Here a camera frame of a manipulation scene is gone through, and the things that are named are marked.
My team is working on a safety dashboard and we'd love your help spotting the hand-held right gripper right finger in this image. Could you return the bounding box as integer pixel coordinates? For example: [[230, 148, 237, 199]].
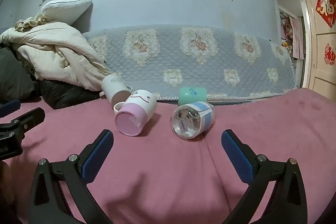
[[221, 129, 308, 224]]

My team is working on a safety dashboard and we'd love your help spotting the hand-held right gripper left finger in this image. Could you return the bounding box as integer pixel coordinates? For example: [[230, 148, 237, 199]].
[[28, 129, 114, 224]]

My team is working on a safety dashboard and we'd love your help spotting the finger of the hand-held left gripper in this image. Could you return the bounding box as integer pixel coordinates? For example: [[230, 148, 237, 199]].
[[0, 100, 21, 118], [12, 107, 46, 132]]

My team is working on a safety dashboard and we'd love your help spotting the clear cup with blue band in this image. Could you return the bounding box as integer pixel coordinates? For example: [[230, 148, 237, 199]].
[[170, 101, 217, 140]]

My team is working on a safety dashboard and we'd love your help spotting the pink and white mug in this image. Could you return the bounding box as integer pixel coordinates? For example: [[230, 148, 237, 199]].
[[114, 89, 158, 137]]

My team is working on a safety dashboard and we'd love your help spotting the mint green cup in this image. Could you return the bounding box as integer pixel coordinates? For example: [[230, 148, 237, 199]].
[[178, 86, 207, 107]]

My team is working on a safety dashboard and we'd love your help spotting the dark grey cloth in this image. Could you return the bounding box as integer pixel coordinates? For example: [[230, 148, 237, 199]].
[[0, 47, 40, 105]]

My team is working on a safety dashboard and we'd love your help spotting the black padded jacket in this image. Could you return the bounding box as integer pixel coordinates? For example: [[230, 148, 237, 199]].
[[39, 79, 107, 110]]

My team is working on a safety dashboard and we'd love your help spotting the cream quilt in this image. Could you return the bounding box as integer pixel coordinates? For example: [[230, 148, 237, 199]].
[[0, 20, 112, 92]]

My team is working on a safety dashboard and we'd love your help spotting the pink blanket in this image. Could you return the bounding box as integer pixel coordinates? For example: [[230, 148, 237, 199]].
[[0, 88, 336, 224]]

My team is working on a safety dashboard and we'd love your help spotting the plain white mug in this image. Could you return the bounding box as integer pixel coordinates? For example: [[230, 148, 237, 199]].
[[99, 73, 132, 109]]

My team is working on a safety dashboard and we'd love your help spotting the cream ruffled cloth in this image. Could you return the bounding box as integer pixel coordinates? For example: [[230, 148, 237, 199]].
[[14, 15, 50, 32]]

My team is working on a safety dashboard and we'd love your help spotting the grey floral quilted cover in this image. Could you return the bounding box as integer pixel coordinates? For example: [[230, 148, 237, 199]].
[[82, 24, 298, 102]]

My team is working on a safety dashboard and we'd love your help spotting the white pillow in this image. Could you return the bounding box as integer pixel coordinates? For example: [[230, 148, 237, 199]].
[[36, 0, 94, 30]]

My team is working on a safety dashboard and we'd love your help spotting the cream panel door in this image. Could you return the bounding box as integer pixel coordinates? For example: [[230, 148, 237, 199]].
[[298, 0, 336, 99]]

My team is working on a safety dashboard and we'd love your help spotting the pink hanging cloth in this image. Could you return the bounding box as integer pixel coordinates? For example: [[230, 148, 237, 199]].
[[279, 14, 305, 60]]

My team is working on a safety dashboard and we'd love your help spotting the small red paper door decoration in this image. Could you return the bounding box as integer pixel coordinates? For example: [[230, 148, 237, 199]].
[[324, 43, 336, 66]]

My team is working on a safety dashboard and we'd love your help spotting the large red paper door decoration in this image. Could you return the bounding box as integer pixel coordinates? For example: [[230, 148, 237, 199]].
[[315, 0, 336, 28]]

